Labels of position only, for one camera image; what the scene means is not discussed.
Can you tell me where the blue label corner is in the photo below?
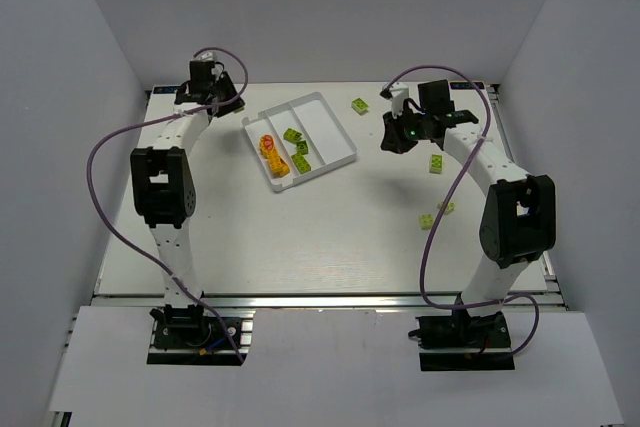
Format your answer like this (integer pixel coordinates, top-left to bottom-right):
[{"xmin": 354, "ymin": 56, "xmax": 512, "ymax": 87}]
[
  {"xmin": 152, "ymin": 86, "xmax": 179, "ymax": 95},
  {"xmin": 449, "ymin": 81, "xmax": 485, "ymax": 90}
]

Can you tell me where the white three-compartment tray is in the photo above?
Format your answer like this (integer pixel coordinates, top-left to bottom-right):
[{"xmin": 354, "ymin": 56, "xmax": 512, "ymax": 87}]
[{"xmin": 242, "ymin": 92, "xmax": 357, "ymax": 193}]

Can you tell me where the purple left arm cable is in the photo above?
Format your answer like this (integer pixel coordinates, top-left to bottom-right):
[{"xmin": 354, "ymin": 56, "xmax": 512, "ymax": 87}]
[{"xmin": 86, "ymin": 46, "xmax": 251, "ymax": 366}]

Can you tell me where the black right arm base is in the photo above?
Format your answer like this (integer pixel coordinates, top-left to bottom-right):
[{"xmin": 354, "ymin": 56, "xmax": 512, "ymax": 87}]
[{"xmin": 408, "ymin": 310, "xmax": 515, "ymax": 372}]

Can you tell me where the yellow 2x4 lego brick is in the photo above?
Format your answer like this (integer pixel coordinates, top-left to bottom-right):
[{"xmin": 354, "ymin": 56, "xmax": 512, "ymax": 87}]
[{"xmin": 263, "ymin": 150, "xmax": 288, "ymax": 177}]

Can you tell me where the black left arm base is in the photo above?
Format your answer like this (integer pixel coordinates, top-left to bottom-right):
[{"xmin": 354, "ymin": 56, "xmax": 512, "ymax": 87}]
[{"xmin": 147, "ymin": 305, "xmax": 250, "ymax": 366}]

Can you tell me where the green 2x2 lego upturned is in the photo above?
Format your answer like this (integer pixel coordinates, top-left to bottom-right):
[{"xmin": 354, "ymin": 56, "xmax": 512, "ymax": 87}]
[{"xmin": 296, "ymin": 141, "xmax": 309, "ymax": 155}]

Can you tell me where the yellow round butterfly lego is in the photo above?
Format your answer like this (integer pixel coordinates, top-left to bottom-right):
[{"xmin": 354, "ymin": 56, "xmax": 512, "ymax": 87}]
[{"xmin": 259, "ymin": 134, "xmax": 277, "ymax": 156}]

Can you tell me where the aluminium table frame rail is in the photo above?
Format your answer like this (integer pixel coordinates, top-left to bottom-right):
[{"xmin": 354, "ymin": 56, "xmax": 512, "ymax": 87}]
[{"xmin": 89, "ymin": 291, "xmax": 566, "ymax": 313}]

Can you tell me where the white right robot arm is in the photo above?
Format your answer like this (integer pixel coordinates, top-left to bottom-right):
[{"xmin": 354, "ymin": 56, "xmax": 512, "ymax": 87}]
[{"xmin": 381, "ymin": 80, "xmax": 556, "ymax": 317}]

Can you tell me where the blue label left corner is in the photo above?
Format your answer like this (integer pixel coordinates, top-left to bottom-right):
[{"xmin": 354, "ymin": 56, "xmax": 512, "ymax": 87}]
[{"xmin": 152, "ymin": 86, "xmax": 179, "ymax": 95}]

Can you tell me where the yellow sloped printed lego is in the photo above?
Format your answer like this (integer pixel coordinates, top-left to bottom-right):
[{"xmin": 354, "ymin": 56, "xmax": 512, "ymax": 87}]
[{"xmin": 275, "ymin": 164, "xmax": 290, "ymax": 177}]

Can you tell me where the green 2x2 lego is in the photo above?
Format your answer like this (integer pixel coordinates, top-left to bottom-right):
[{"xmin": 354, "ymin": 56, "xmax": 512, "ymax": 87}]
[
  {"xmin": 419, "ymin": 214, "xmax": 434, "ymax": 230},
  {"xmin": 437, "ymin": 202, "xmax": 455, "ymax": 215}
]

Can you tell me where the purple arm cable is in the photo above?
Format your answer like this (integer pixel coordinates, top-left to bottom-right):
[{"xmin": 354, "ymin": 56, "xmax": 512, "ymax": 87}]
[
  {"xmin": 379, "ymin": 65, "xmax": 540, "ymax": 359},
  {"xmin": 86, "ymin": 46, "xmax": 251, "ymax": 366}
]

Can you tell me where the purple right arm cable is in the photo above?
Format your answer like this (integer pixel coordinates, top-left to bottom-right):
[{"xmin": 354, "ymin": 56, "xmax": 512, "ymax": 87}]
[{"xmin": 379, "ymin": 65, "xmax": 540, "ymax": 359}]

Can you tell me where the green 2x2 lego front right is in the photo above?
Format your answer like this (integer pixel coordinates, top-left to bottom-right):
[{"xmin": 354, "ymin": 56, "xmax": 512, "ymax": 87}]
[{"xmin": 419, "ymin": 214, "xmax": 434, "ymax": 230}]

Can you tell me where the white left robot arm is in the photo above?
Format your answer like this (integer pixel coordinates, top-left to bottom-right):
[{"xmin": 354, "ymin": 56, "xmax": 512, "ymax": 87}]
[{"xmin": 130, "ymin": 51, "xmax": 245, "ymax": 308}]

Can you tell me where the green 2x4 lego brick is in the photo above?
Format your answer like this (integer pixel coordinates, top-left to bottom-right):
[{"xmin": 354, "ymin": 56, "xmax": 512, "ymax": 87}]
[{"xmin": 291, "ymin": 152, "xmax": 312, "ymax": 175}]

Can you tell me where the blue label right corner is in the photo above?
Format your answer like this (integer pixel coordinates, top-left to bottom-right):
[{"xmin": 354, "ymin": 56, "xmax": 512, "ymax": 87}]
[{"xmin": 449, "ymin": 81, "xmax": 485, "ymax": 90}]

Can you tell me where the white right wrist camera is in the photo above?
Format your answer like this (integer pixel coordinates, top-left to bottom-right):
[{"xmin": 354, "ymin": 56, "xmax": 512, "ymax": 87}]
[{"xmin": 380, "ymin": 82, "xmax": 409, "ymax": 118}]

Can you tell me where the green 2x4 lego far right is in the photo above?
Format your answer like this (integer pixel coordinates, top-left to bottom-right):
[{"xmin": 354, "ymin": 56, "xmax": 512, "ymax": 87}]
[{"xmin": 429, "ymin": 154, "xmax": 444, "ymax": 175}]

